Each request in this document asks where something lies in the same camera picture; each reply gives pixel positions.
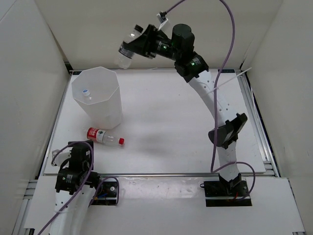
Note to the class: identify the black label plastic bottle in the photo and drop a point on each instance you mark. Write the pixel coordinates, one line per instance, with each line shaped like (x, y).
(125, 55)

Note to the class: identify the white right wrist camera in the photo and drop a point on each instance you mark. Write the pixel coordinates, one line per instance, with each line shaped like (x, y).
(164, 21)

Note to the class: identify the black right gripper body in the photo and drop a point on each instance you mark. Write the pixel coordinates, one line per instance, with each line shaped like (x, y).
(163, 48)

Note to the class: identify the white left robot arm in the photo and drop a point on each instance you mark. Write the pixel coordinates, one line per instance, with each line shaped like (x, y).
(75, 187)

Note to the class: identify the aluminium table edge rail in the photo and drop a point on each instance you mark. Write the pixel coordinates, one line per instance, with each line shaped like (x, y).
(258, 127)

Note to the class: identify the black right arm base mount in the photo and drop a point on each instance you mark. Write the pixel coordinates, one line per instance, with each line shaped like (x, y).
(216, 195)

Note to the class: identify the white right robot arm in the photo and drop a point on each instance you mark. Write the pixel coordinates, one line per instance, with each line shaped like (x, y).
(196, 73)

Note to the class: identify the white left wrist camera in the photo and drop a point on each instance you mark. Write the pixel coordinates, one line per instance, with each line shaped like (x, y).
(60, 158)

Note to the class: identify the clear white cap plastic bottle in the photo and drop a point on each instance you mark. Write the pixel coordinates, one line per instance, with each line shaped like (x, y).
(87, 95)

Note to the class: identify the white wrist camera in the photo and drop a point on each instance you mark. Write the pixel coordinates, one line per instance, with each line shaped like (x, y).
(60, 158)
(164, 21)

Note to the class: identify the red label plastic bottle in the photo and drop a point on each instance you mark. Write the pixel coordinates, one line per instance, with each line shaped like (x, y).
(101, 136)

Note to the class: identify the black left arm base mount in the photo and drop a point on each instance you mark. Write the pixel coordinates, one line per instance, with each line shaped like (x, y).
(107, 192)

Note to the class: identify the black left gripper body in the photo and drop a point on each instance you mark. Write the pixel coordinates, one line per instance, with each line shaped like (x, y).
(88, 167)

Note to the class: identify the white octagonal plastic bin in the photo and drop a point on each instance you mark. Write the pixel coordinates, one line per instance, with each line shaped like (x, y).
(105, 108)

